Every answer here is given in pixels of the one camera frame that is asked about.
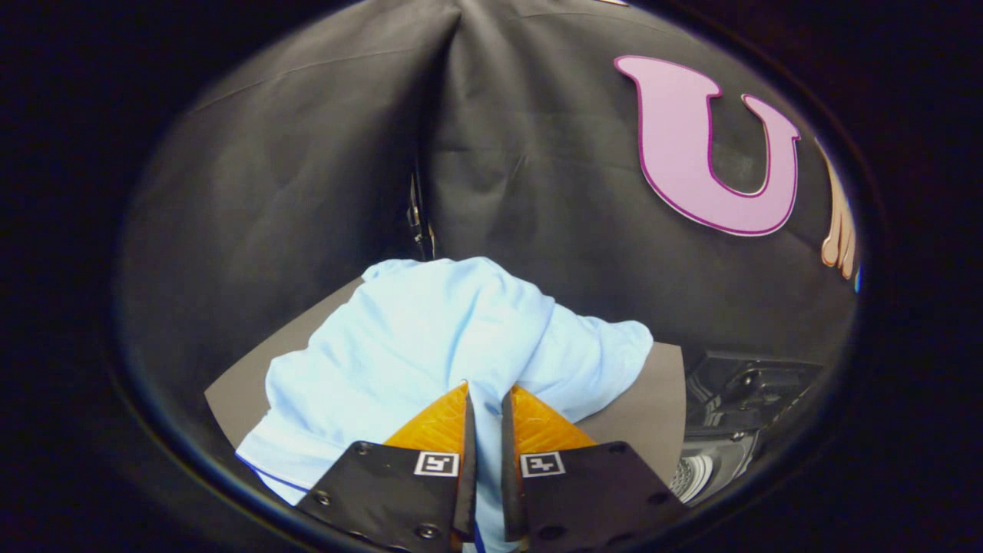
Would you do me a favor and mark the beige and dark cabinet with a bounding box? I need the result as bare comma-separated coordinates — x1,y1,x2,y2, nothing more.
204,276,687,486

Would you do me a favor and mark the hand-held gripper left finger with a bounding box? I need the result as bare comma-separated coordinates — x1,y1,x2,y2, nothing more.
296,380,478,553

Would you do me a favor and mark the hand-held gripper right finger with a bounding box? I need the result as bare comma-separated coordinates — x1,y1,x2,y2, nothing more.
501,384,688,553

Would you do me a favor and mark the light blue shirt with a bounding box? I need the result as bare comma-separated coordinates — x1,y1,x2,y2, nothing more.
234,257,654,553

